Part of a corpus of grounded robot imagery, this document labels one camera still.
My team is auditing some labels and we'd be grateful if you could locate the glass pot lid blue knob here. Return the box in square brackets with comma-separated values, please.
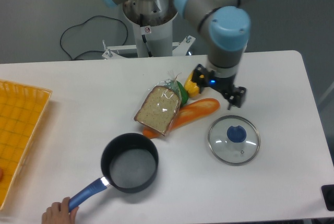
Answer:
[207, 115, 261, 166]

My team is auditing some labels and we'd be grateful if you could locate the orange baguette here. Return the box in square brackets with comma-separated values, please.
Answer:
[142, 98, 220, 138]

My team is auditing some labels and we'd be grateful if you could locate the black device at table edge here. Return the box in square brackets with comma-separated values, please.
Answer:
[321, 184, 334, 211]

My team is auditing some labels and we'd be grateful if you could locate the black cable on floor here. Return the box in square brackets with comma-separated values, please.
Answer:
[59, 15, 129, 61]

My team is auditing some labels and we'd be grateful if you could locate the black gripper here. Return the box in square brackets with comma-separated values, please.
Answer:
[192, 64, 247, 110]

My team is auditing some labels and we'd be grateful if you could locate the person's hand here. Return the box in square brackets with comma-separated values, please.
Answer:
[41, 197, 79, 224]

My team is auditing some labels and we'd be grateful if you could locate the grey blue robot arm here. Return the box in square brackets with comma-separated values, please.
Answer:
[103, 0, 253, 108]

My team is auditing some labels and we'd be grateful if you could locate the bagged toast slice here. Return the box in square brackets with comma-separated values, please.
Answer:
[134, 70, 182, 136]

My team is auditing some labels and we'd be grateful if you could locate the black saucepan blue handle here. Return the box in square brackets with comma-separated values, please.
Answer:
[68, 133, 159, 211]

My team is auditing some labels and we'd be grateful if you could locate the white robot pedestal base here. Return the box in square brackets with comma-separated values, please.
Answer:
[101, 0, 196, 60]

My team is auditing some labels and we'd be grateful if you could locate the green bell pepper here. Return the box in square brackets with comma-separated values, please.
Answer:
[176, 81, 189, 107]

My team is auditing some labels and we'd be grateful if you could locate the yellow bell pepper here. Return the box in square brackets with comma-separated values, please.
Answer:
[183, 72, 204, 98]

